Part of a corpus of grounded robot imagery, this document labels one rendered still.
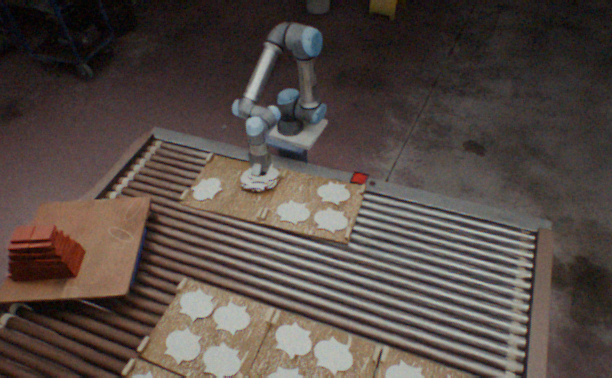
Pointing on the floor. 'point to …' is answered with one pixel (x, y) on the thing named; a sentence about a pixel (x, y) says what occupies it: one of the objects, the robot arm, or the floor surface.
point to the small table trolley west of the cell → (50, 57)
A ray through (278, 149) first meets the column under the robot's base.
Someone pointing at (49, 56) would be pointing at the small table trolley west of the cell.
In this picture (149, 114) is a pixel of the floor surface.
